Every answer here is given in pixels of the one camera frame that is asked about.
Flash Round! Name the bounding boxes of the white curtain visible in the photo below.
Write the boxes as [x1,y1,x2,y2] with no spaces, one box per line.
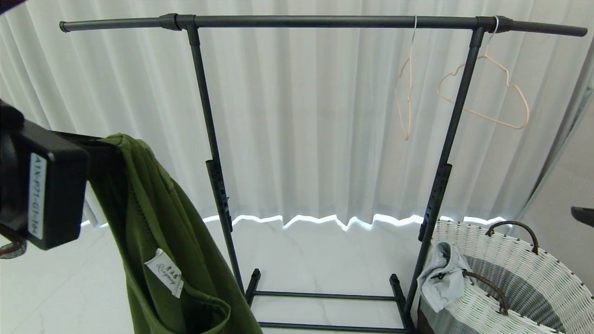
[0,0,594,228]

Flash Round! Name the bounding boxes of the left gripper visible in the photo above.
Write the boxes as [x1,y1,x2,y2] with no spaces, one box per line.
[0,100,127,251]

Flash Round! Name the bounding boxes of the white laundry basket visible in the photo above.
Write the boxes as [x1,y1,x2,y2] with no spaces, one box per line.
[417,220,594,334]

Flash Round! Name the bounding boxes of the pink clothes hanger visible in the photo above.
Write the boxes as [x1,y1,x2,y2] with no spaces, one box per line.
[394,15,417,141]
[437,16,530,130]

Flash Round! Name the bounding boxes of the pale grey shorts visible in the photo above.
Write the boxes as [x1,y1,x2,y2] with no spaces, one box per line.
[417,240,475,313]

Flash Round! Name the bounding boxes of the green printed shirt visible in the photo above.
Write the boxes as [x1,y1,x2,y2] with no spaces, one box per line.
[88,133,263,334]

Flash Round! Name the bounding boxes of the black clothes rack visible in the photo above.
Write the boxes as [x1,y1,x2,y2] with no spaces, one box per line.
[59,13,588,334]

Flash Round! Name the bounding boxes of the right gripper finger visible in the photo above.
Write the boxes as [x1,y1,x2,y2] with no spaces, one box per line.
[570,206,594,228]

